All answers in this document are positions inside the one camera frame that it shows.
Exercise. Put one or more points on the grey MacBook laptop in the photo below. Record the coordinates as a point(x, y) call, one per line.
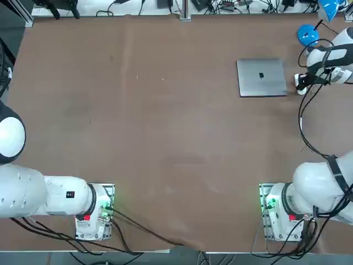
point(253, 82)

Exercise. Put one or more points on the short aluminium profile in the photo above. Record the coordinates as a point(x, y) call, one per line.
point(29, 18)

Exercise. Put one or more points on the small black power adapter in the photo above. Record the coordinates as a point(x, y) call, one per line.
point(121, 1)

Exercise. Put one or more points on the white side table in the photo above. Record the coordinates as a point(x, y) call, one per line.
point(82, 7)

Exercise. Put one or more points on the black and orange connector hub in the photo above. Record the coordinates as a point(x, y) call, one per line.
point(227, 2)

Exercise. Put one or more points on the black power brick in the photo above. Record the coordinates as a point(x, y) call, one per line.
point(165, 4)
point(201, 4)

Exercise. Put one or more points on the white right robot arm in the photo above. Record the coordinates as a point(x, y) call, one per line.
point(311, 182)

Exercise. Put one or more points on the blue desk lamp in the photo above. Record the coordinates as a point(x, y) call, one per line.
point(306, 34)

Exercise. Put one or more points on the aluminium profile rail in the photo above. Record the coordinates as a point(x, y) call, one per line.
point(186, 11)

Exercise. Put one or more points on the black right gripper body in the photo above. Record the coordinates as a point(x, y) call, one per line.
point(321, 74)

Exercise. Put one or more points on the black stand legs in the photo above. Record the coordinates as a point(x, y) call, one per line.
point(56, 12)

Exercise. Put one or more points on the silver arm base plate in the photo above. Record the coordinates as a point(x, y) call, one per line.
point(263, 190)
point(110, 190)

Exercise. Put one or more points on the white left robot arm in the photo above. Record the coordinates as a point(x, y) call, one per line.
point(27, 193)

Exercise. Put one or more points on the black flat box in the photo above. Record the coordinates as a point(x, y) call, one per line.
point(288, 2)

